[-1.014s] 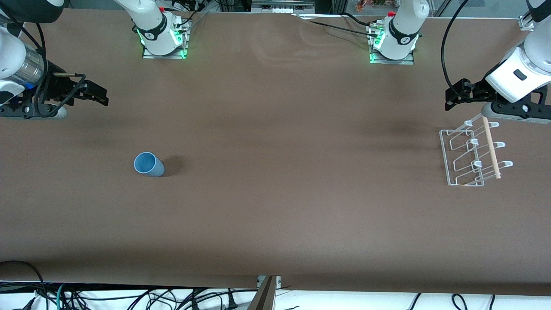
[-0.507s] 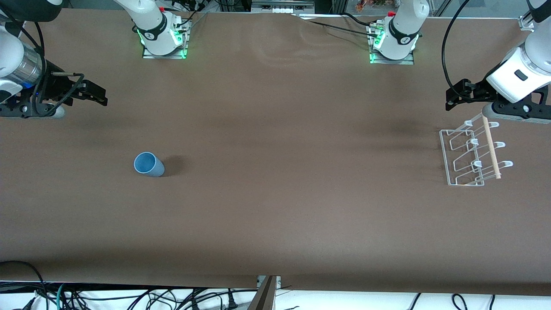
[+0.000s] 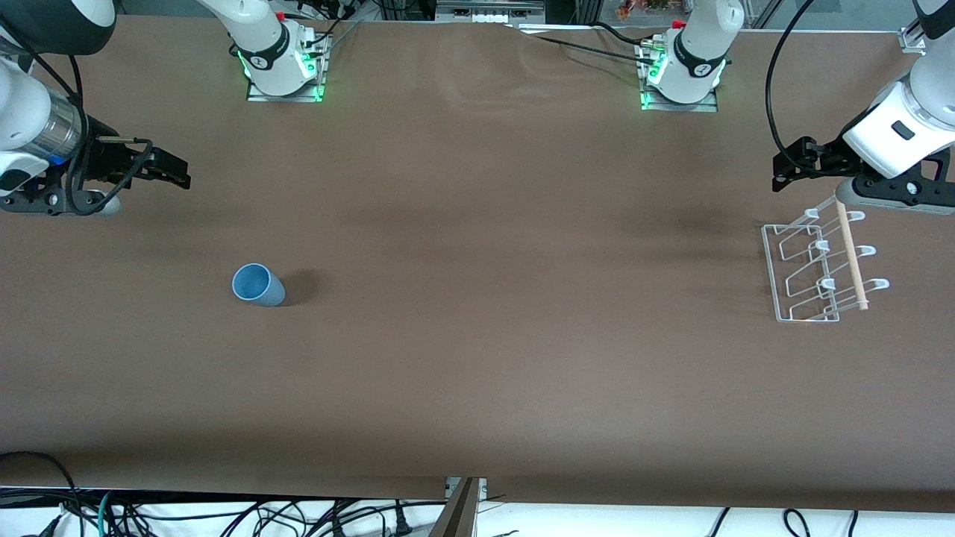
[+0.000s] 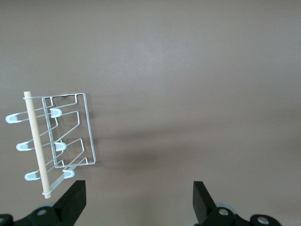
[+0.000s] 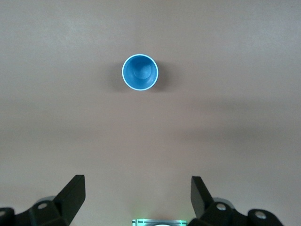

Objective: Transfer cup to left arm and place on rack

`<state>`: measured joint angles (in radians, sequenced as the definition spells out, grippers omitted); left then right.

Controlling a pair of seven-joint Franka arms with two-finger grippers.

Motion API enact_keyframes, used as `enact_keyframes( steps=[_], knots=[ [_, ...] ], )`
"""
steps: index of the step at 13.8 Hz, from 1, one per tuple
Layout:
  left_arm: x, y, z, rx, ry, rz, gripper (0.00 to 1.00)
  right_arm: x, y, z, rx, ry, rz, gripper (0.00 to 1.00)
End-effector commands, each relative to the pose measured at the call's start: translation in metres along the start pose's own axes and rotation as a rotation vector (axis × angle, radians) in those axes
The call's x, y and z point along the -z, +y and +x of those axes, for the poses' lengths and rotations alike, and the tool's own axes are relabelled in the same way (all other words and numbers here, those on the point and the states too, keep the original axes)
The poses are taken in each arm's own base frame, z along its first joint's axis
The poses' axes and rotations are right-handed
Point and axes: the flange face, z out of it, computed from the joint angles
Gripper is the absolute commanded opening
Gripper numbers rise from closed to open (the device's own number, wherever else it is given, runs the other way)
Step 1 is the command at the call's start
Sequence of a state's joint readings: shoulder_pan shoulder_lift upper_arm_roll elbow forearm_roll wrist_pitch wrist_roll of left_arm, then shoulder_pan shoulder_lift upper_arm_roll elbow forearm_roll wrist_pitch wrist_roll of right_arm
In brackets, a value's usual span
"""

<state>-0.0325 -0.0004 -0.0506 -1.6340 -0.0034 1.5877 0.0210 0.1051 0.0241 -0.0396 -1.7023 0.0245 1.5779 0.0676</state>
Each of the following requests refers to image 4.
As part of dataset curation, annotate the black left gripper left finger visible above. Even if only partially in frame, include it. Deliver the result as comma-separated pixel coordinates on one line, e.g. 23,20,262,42
27,180,87,226

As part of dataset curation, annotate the white wire rack wooden rod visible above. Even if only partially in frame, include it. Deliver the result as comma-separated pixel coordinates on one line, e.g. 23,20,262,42
5,90,97,200

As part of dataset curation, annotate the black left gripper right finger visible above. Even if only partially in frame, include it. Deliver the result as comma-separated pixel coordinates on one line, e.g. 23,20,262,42
193,180,245,226

